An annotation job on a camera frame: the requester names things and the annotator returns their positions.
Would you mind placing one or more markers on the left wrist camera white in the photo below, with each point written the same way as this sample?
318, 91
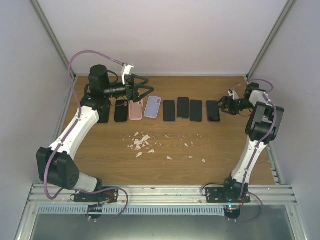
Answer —
126, 71

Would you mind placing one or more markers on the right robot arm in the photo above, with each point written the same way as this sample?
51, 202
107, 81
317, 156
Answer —
261, 129

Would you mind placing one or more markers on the aluminium rail frame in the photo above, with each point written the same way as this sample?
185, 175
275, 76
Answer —
166, 195

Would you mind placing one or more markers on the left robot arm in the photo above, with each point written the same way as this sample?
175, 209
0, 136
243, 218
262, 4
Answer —
56, 164

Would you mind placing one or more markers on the black phone case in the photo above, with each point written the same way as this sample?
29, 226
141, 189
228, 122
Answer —
121, 111
104, 112

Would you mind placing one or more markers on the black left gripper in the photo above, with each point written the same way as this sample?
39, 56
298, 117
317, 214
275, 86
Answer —
133, 94

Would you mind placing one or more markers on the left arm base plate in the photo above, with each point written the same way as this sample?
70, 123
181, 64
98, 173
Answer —
96, 201

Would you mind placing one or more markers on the black phone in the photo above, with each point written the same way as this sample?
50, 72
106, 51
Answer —
196, 110
212, 111

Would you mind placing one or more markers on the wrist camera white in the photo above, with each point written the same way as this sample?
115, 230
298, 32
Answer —
233, 94
126, 71

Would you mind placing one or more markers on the lavender phone case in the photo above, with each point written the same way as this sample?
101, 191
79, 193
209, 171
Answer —
152, 107

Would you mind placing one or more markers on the pink phone case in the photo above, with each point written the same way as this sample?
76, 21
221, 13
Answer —
135, 110

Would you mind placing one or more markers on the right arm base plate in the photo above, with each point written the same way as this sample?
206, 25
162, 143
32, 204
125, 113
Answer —
229, 195

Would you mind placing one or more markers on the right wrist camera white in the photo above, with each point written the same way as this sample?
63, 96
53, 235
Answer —
233, 94

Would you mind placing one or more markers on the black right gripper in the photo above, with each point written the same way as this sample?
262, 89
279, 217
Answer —
225, 99

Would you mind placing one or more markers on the grey slotted cable duct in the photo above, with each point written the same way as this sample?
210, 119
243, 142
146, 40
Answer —
197, 210

